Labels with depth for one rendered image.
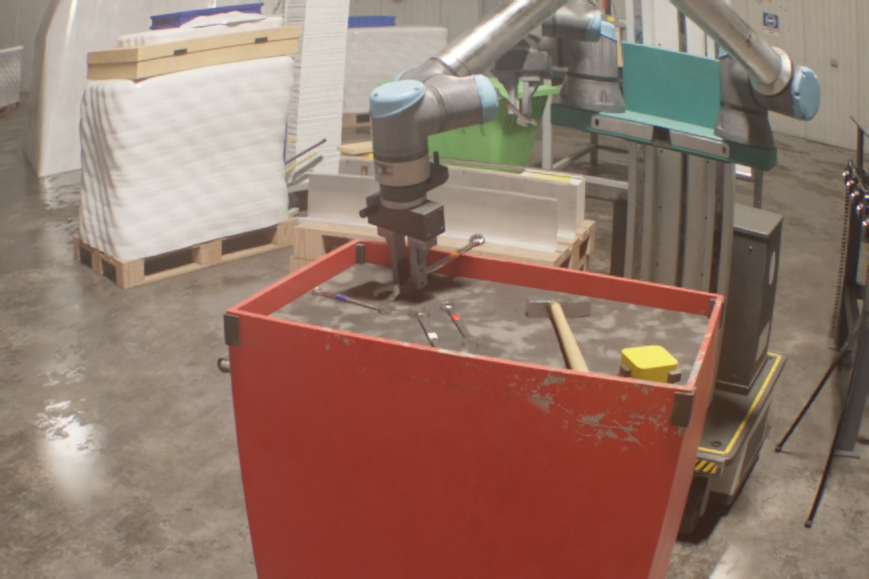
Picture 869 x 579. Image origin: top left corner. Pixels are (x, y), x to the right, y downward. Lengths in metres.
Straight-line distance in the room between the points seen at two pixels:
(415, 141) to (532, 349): 0.37
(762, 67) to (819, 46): 11.54
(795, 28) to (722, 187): 11.14
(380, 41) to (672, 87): 7.10
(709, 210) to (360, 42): 7.10
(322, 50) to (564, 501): 4.76
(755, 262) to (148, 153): 3.06
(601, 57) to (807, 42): 11.28
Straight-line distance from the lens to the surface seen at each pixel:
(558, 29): 2.24
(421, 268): 1.72
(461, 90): 1.64
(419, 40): 9.71
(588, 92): 2.52
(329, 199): 4.71
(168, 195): 4.86
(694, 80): 2.57
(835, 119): 13.76
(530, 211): 4.37
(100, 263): 5.09
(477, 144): 5.31
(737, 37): 2.09
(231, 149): 5.03
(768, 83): 2.22
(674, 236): 2.75
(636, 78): 2.63
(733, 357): 2.91
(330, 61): 5.98
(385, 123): 1.59
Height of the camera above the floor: 1.45
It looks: 18 degrees down
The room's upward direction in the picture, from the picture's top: 2 degrees clockwise
